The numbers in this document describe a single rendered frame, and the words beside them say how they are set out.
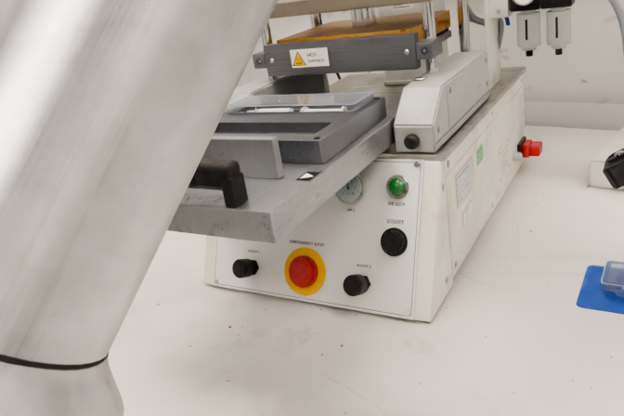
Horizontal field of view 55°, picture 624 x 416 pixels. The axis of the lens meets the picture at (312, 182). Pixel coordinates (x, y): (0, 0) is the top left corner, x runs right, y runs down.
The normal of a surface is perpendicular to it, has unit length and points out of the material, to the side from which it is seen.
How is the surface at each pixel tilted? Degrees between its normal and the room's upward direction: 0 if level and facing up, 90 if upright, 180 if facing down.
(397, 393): 0
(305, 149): 90
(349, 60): 90
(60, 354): 101
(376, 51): 90
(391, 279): 65
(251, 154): 90
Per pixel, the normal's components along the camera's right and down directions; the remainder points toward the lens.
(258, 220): -0.48, 0.37
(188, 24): 0.56, 0.18
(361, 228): -0.51, -0.05
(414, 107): -0.43, -0.46
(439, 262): 0.86, 0.05
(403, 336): -0.15, -0.93
